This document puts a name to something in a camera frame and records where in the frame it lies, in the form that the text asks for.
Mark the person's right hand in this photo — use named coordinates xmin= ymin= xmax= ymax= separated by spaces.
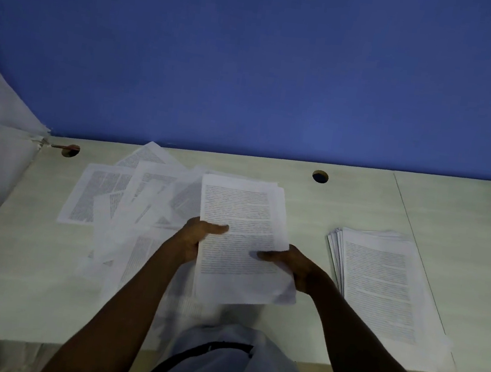
xmin=253 ymin=241 xmax=332 ymax=297

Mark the person's left hand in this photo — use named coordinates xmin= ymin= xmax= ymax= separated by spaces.
xmin=160 ymin=213 xmax=231 ymax=271

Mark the neat stack of printed sheets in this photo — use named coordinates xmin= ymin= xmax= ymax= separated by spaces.
xmin=311 ymin=222 xmax=466 ymax=372

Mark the spread of printed papers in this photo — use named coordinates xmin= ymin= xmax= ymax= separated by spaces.
xmin=45 ymin=130 xmax=285 ymax=329

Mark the person's right forearm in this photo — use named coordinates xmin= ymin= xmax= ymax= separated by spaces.
xmin=294 ymin=271 xmax=461 ymax=372

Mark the person's left forearm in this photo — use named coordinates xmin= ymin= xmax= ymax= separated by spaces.
xmin=38 ymin=231 xmax=198 ymax=372

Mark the black strap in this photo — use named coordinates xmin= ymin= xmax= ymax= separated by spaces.
xmin=142 ymin=331 xmax=256 ymax=372

